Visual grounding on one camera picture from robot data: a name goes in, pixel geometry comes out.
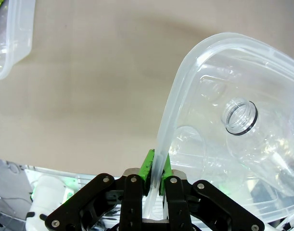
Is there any clear plastic storage container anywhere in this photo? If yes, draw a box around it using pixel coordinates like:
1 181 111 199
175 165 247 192
0 0 36 81
143 32 294 222

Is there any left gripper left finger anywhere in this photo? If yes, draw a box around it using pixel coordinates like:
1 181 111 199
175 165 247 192
44 149 155 231

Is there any clear plastic bottle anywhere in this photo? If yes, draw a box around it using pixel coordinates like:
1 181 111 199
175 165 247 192
220 97 294 200

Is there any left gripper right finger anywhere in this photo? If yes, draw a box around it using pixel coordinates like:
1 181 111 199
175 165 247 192
158 154 265 231

